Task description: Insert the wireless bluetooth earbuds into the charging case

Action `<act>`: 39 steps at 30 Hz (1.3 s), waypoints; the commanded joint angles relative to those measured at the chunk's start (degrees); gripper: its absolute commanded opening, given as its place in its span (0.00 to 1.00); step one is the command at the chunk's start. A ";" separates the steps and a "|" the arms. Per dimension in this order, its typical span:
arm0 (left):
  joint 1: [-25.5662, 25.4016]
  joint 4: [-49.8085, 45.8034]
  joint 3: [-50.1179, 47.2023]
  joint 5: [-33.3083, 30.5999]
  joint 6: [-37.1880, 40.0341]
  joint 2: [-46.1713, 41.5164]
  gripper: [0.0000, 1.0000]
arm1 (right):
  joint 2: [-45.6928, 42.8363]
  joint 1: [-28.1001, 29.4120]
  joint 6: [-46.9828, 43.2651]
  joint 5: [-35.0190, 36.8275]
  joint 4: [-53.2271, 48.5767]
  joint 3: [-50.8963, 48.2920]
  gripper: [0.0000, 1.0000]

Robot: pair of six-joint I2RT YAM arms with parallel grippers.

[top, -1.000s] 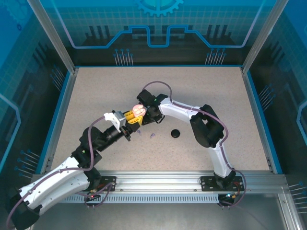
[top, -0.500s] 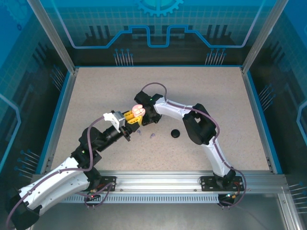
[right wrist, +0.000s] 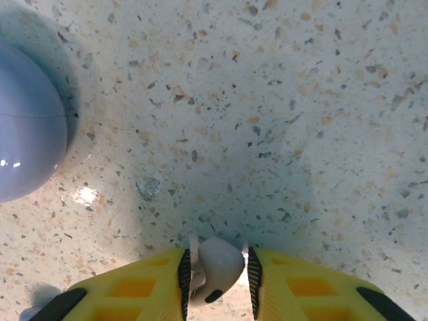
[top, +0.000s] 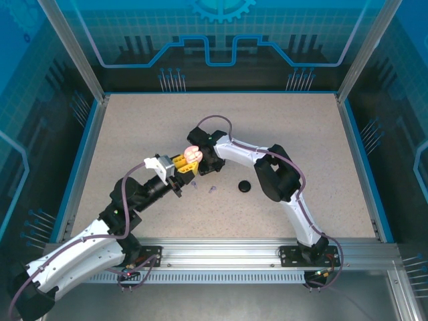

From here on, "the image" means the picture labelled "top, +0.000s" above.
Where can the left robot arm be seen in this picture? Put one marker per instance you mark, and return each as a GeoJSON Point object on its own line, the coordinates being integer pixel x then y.
{"type": "Point", "coordinates": [83, 254]}

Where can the base wiring bundle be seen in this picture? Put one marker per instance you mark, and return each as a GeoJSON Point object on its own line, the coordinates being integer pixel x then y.
{"type": "Point", "coordinates": [322, 273]}
{"type": "Point", "coordinates": [128, 275]}

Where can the black earbud charging case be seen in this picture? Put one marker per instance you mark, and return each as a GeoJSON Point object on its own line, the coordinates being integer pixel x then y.
{"type": "Point", "coordinates": [244, 186]}

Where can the aluminium frame post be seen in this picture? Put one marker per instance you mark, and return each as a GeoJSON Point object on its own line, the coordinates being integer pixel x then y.
{"type": "Point", "coordinates": [368, 50]}
{"type": "Point", "coordinates": [72, 50]}

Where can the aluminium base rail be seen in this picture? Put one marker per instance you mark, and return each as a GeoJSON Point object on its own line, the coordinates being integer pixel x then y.
{"type": "Point", "coordinates": [220, 250]}

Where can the aluminium side rail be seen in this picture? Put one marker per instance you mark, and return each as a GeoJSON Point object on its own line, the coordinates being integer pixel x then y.
{"type": "Point", "coordinates": [89, 157]}
{"type": "Point", "coordinates": [349, 133]}

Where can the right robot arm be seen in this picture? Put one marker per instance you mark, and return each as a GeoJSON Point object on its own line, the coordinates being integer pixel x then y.
{"type": "Point", "coordinates": [301, 214]}

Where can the pink earbud charging case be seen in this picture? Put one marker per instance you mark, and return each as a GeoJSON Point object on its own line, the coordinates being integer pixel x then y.
{"type": "Point", "coordinates": [192, 148]}

